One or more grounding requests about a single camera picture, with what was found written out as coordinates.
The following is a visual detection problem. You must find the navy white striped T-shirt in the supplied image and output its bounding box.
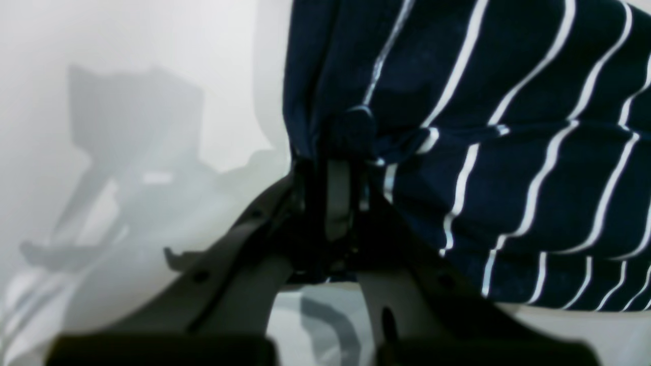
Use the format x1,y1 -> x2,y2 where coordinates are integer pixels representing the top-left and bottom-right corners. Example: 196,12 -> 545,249
283,1 -> 650,312

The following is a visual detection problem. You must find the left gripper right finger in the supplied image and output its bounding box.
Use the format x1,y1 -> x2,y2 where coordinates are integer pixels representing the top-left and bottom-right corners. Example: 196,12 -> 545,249
325,161 -> 599,365

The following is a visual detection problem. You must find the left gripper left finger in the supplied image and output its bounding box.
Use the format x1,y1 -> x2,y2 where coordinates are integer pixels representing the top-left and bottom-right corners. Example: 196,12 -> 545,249
46,160 -> 326,365

